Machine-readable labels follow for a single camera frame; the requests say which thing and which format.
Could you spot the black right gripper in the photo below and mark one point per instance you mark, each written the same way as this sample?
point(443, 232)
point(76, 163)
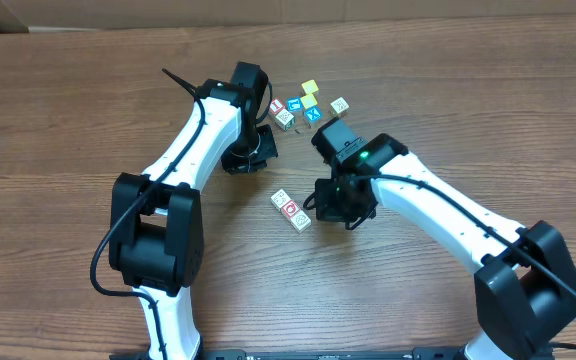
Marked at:
point(336, 206)

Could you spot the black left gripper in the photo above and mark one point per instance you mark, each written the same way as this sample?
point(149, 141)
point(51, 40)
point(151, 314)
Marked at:
point(250, 160)

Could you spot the yellow framed wooden block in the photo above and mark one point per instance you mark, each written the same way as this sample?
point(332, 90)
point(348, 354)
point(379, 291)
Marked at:
point(301, 221)

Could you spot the plain wooden block green side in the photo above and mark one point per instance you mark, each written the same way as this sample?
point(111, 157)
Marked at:
point(280, 198)

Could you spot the red O wooden block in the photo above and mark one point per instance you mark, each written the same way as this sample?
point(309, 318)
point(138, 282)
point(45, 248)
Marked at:
point(290, 209)

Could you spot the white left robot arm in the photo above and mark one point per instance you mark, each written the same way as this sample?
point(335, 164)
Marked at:
point(156, 236)

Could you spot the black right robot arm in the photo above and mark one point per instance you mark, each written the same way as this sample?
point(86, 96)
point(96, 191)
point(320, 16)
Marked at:
point(524, 277)

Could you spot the green C wooden block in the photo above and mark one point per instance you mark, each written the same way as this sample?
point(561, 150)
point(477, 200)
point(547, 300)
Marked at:
point(284, 119)

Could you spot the red I wooden block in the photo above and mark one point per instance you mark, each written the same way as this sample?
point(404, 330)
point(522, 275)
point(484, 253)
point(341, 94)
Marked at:
point(276, 106)

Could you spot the blue L wooden block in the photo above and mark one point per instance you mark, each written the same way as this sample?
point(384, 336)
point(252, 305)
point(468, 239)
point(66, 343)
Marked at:
point(295, 106)

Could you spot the blue X wooden block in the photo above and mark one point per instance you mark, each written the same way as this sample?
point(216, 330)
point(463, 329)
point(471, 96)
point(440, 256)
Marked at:
point(313, 116)

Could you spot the yellow top middle block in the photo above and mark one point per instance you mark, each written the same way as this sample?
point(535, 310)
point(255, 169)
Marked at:
point(308, 101)

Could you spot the yellow top far block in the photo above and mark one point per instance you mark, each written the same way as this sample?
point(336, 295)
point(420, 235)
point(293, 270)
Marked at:
point(309, 87)

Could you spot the plain wooden block red print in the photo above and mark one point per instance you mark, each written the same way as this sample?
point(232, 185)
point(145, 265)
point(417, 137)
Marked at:
point(339, 107)

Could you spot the brown cardboard backdrop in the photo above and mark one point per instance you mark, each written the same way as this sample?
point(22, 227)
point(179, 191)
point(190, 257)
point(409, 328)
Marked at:
point(23, 15)

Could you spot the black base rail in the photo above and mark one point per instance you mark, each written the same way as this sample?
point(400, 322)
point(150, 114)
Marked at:
point(420, 353)

